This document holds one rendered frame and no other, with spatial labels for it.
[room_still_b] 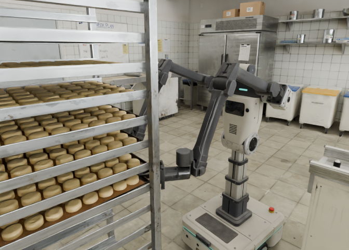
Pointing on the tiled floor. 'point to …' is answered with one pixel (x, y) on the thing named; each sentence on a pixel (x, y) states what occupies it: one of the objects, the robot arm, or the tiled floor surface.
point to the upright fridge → (222, 37)
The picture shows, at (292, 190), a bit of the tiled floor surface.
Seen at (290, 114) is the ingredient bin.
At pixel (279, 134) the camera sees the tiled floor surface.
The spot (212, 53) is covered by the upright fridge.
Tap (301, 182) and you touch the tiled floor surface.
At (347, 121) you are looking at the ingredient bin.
